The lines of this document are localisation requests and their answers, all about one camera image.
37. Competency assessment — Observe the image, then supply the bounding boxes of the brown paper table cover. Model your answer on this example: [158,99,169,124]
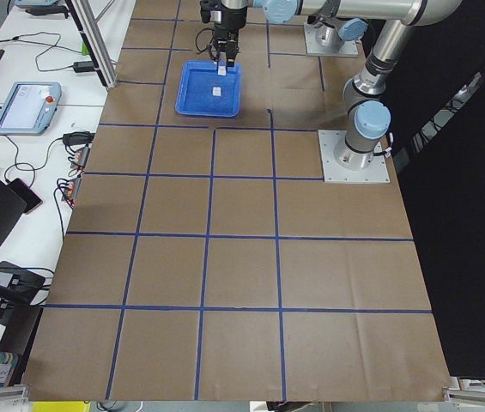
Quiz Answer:
[23,1,449,402]

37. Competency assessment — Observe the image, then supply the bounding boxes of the pink cased smartphone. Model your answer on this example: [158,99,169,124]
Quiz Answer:
[7,178,43,214]

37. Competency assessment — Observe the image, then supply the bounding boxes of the orange usb hub upper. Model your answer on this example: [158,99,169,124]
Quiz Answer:
[70,146,90,169]

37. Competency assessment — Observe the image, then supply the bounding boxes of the blue plastic tray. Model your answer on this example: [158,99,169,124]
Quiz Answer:
[175,60,242,118]

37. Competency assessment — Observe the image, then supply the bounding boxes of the orange usb hub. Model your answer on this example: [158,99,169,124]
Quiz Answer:
[63,177,82,202]
[70,146,90,169]

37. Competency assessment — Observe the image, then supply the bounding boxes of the black monitor stand base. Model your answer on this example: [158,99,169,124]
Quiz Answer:
[0,262,45,305]

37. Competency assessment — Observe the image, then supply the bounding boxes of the orange usb hub lower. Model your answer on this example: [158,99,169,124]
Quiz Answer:
[63,177,82,202]

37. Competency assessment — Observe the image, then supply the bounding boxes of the black power adapter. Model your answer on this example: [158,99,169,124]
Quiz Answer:
[72,61,95,73]

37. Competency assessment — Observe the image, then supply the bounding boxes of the blue teach pendant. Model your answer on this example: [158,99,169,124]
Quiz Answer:
[0,82,62,136]

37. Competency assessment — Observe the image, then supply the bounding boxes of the aluminium frame post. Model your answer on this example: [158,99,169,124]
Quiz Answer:
[65,0,118,90]

